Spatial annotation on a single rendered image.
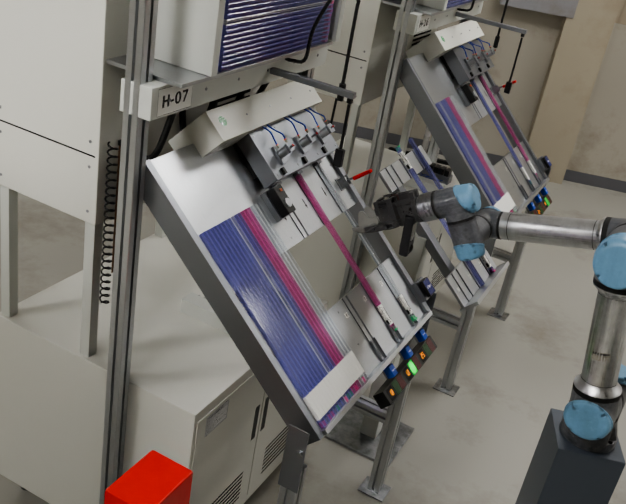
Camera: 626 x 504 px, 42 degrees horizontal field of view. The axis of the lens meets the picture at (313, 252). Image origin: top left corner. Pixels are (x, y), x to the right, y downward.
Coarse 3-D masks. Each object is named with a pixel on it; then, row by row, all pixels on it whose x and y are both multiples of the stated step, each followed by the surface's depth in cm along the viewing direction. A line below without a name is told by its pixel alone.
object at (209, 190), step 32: (160, 160) 180; (192, 160) 188; (224, 160) 197; (192, 192) 184; (224, 192) 192; (256, 192) 201; (288, 192) 211; (320, 192) 222; (192, 224) 179; (288, 224) 205; (320, 224) 215
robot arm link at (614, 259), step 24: (624, 240) 184; (600, 264) 187; (624, 264) 184; (600, 288) 190; (624, 288) 185; (600, 312) 193; (624, 312) 191; (600, 336) 195; (624, 336) 194; (600, 360) 196; (576, 384) 203; (600, 384) 199; (576, 408) 201; (600, 408) 198; (576, 432) 204; (600, 432) 200
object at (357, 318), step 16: (384, 288) 224; (400, 288) 230; (336, 304) 205; (352, 304) 210; (368, 304) 216; (384, 304) 221; (400, 304) 227; (416, 304) 233; (336, 320) 202; (352, 320) 207; (368, 320) 212; (384, 320) 217; (400, 320) 224; (416, 320) 228; (352, 336) 204; (368, 336) 209; (384, 336) 215; (400, 336) 219; (368, 352) 207; (384, 352) 210; (368, 368) 204
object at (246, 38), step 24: (240, 0) 174; (264, 0) 182; (288, 0) 192; (312, 0) 202; (240, 24) 177; (264, 24) 186; (288, 24) 196; (312, 24) 207; (240, 48) 180; (264, 48) 190; (288, 48) 200
